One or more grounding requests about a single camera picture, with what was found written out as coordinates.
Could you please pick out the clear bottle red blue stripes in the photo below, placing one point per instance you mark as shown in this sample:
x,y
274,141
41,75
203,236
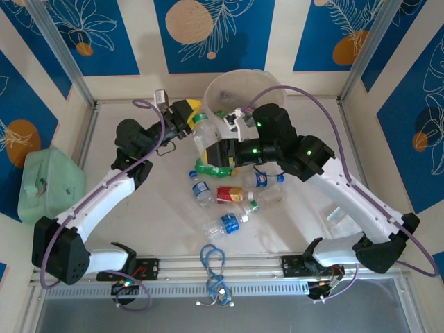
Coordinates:
x,y
225,96

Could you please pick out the grey metal panel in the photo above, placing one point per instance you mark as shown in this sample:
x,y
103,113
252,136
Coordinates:
x,y
277,319

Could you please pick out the red orange label bottle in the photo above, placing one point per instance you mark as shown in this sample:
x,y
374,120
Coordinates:
x,y
230,194

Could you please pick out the blue label bottle white cap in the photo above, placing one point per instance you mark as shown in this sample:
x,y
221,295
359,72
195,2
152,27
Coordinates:
x,y
230,223

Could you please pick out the blue stethoscope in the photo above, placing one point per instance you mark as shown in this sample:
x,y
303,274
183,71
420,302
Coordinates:
x,y
215,274

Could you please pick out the arm base wiring bundle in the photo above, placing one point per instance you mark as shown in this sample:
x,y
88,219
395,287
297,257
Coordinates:
x,y
124,283
322,284

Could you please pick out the clear bottle blue label blue cap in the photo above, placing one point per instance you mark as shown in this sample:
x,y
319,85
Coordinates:
x,y
201,189

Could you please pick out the mint green plastic container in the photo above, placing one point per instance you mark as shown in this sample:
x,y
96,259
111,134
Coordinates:
x,y
52,194

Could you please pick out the aluminium extrusion rail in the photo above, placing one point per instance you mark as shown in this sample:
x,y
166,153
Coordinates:
x,y
243,268

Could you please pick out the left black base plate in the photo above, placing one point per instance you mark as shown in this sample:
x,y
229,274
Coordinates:
x,y
152,268

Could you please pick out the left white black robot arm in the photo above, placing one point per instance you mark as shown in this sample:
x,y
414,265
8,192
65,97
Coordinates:
x,y
100,197

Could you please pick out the crushed green plastic bottle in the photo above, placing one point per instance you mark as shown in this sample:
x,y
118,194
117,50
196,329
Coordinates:
x,y
215,170

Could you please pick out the clear plastic tray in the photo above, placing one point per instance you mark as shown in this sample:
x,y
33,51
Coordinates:
x,y
341,225

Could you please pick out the white waste bin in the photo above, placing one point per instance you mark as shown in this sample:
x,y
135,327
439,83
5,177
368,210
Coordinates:
x,y
243,83

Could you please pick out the aluminium frame post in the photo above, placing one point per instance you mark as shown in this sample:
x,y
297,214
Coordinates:
x,y
63,52
369,52

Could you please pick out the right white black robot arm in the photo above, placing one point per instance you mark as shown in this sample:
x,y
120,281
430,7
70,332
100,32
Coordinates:
x,y
354,201

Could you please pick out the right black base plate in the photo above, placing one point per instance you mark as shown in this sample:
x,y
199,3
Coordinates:
x,y
291,265

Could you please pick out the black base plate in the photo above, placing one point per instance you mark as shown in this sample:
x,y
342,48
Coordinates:
x,y
152,268
291,265

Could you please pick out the Pepsi bottle blue label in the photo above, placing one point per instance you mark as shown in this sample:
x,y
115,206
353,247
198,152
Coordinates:
x,y
262,180

